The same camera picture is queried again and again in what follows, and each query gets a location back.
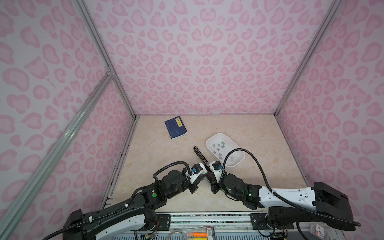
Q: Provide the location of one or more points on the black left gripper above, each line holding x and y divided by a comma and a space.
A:
194, 185

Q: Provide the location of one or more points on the aluminium diagonal frame bar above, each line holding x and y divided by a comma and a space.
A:
33, 186

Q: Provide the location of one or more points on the aluminium frame corner post right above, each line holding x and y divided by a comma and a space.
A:
326, 22

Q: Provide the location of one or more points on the blue book yellow label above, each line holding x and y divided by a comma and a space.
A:
176, 128

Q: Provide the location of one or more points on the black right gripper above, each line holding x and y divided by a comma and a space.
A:
213, 184

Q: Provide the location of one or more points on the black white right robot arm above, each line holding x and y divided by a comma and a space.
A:
319, 203

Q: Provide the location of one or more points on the aluminium frame corner post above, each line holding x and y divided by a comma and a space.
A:
91, 26
326, 22

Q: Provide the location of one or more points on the aluminium frame corner post left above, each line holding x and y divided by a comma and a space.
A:
91, 26

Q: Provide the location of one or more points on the white plastic tray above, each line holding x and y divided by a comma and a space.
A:
219, 145

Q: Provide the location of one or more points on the orange marker pen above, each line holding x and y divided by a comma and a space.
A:
198, 235

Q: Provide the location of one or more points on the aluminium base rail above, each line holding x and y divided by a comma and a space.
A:
219, 226

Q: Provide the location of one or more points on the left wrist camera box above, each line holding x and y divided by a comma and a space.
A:
198, 168

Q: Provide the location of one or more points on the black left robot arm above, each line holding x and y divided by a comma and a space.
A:
138, 213

